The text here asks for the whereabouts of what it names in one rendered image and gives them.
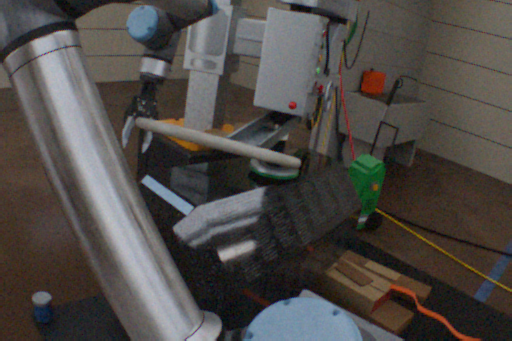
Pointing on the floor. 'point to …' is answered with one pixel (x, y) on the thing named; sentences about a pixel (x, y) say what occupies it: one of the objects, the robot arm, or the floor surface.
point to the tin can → (43, 307)
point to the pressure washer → (370, 183)
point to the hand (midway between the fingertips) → (134, 146)
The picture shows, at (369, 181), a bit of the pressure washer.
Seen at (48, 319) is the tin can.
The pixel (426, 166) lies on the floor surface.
